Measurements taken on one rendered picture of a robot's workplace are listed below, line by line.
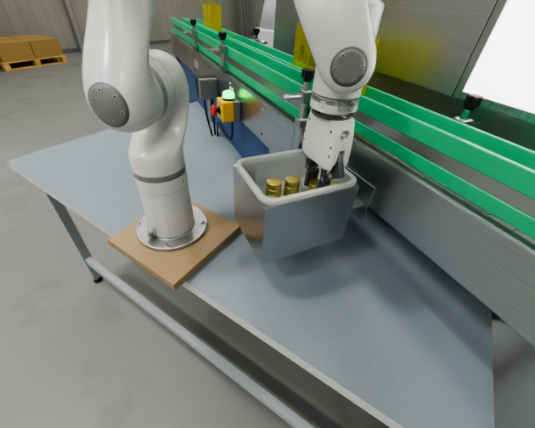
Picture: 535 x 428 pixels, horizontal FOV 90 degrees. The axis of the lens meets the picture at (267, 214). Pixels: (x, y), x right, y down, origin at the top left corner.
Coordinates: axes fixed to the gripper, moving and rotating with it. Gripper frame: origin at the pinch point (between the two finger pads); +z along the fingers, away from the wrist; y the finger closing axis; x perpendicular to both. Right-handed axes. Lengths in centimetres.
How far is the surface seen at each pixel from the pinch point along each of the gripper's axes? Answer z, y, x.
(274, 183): 0.2, 3.1, 8.9
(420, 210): -1.4, -17.4, -11.4
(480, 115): -14.1, -9.1, -32.7
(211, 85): 0, 81, -2
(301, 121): -8.7, 12.6, -2.4
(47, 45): 68, 660, 125
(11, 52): 73, 624, 176
